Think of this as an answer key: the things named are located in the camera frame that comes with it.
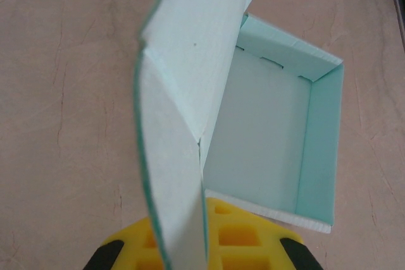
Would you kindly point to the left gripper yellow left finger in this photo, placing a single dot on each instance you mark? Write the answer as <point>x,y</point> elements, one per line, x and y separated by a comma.
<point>133,251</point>

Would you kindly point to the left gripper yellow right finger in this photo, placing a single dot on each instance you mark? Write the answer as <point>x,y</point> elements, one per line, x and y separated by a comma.
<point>253,251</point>

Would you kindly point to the light teal paper box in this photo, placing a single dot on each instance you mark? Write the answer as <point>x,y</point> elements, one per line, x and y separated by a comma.
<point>190,61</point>

